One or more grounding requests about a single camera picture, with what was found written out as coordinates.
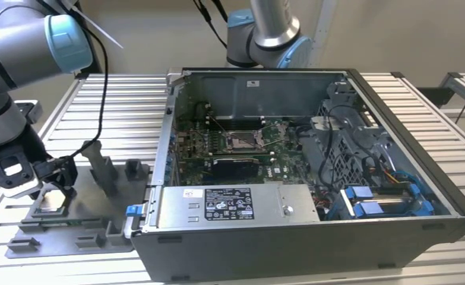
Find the metal drive cage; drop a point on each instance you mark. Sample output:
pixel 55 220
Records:
pixel 335 166

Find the black RAM slot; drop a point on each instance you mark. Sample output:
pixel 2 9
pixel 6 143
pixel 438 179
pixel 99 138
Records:
pixel 237 119

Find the silver power supply unit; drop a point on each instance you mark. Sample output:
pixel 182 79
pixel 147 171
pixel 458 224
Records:
pixel 177 207

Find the white silver wrist camera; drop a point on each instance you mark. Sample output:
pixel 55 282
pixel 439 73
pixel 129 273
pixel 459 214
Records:
pixel 21 190

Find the green motherboard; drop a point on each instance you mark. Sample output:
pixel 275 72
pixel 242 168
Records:
pixel 285 175

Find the blue case latch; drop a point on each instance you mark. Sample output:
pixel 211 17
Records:
pixel 134 210

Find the black open PC case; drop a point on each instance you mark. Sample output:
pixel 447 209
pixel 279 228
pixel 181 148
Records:
pixel 257 255

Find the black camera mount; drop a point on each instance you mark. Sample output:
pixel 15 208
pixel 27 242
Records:
pixel 18 154

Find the black graphics card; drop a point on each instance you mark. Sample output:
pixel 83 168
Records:
pixel 233 171

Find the CPU socket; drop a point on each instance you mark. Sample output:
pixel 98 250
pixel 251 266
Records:
pixel 241 145

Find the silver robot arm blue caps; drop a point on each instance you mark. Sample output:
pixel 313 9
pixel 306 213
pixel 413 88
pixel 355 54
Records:
pixel 14 59

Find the silver square CPU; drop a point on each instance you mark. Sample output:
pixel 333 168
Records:
pixel 54 201

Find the hard disk in blue carrier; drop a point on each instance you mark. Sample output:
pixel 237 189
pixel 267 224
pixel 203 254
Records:
pixel 357 193
pixel 367 209

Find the thin metal locking lever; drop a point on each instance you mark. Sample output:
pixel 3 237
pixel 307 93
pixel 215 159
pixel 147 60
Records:
pixel 277 141

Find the grey plastic parts rack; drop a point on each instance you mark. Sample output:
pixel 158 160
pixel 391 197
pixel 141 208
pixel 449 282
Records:
pixel 86 207

